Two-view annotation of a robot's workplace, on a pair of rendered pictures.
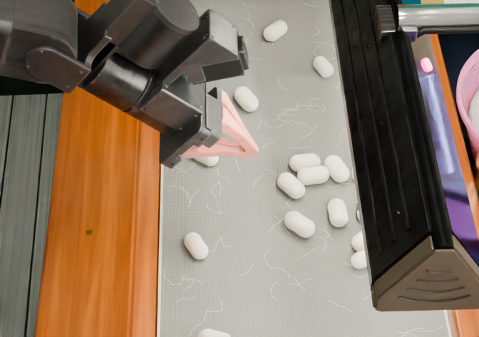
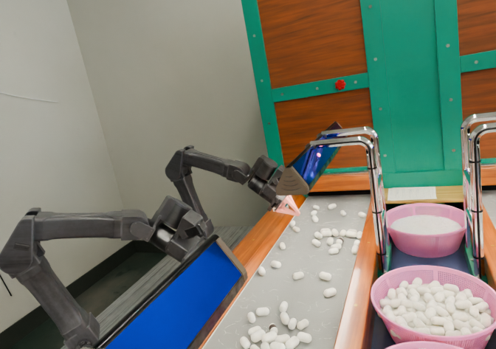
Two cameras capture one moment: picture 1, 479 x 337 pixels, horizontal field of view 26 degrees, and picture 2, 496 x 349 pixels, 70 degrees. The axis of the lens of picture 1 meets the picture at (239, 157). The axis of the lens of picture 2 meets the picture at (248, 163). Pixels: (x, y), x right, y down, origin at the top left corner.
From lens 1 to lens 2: 63 cm
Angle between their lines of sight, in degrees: 42
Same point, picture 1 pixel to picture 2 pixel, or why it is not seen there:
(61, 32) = (240, 167)
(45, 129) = not seen: hidden behind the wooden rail
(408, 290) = (283, 184)
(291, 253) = (311, 250)
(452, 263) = (291, 173)
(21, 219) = not seen: hidden behind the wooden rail
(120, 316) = (251, 255)
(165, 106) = (267, 190)
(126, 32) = (257, 167)
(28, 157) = not seen: hidden behind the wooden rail
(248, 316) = (290, 262)
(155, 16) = (263, 162)
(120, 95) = (256, 187)
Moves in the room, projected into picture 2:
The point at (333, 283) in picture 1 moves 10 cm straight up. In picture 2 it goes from (321, 257) to (317, 228)
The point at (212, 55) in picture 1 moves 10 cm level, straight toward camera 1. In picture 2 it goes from (278, 174) to (269, 184)
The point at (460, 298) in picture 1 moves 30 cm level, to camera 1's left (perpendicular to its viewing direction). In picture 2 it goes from (298, 188) to (193, 191)
